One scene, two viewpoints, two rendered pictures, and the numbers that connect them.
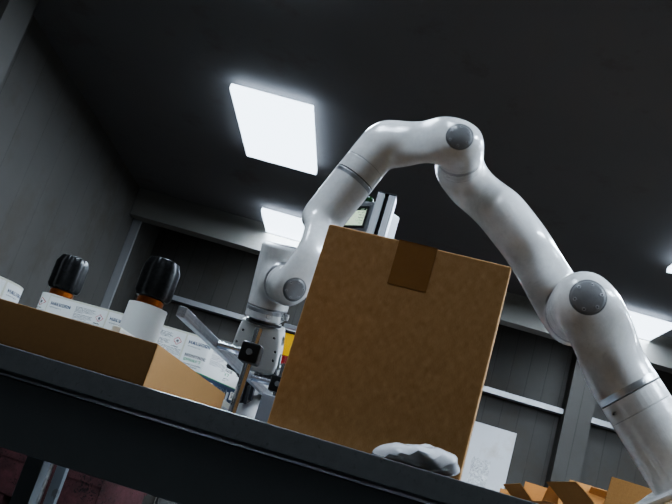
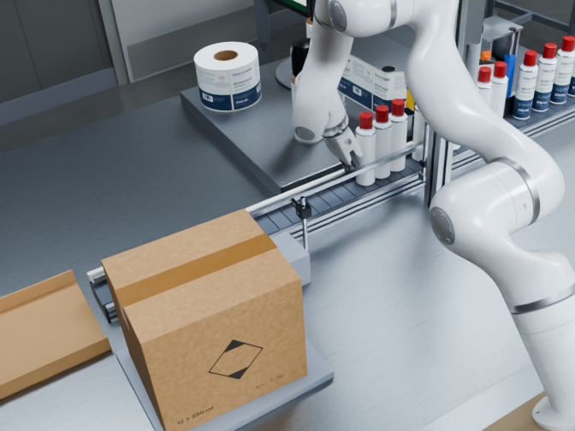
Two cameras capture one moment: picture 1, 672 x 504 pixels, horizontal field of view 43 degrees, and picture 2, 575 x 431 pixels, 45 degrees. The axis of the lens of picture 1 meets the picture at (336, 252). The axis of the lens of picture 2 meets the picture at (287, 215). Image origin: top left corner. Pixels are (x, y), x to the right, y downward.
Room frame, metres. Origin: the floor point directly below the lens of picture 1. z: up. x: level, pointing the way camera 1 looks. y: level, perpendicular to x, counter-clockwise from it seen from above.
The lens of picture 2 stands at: (0.74, -0.98, 1.97)
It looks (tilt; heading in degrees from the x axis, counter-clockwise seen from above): 38 degrees down; 53
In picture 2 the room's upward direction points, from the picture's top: 5 degrees counter-clockwise
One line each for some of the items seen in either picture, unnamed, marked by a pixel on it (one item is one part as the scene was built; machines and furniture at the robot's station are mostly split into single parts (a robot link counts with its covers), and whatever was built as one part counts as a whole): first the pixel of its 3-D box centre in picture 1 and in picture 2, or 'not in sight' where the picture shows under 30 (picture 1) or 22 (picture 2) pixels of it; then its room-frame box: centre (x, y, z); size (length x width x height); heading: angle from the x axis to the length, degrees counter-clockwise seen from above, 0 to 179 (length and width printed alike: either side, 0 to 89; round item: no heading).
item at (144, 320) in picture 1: (142, 323); (307, 91); (1.86, 0.36, 1.03); 0.09 x 0.09 x 0.30
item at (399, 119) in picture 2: not in sight; (396, 135); (1.92, 0.07, 0.98); 0.05 x 0.05 x 0.20
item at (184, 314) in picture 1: (251, 379); (304, 193); (1.60, 0.08, 0.96); 1.07 x 0.01 x 0.01; 171
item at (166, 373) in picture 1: (76, 357); (25, 334); (0.91, 0.23, 0.85); 0.30 x 0.26 x 0.04; 171
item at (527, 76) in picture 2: not in sight; (525, 85); (2.38, -0.01, 0.98); 0.05 x 0.05 x 0.20
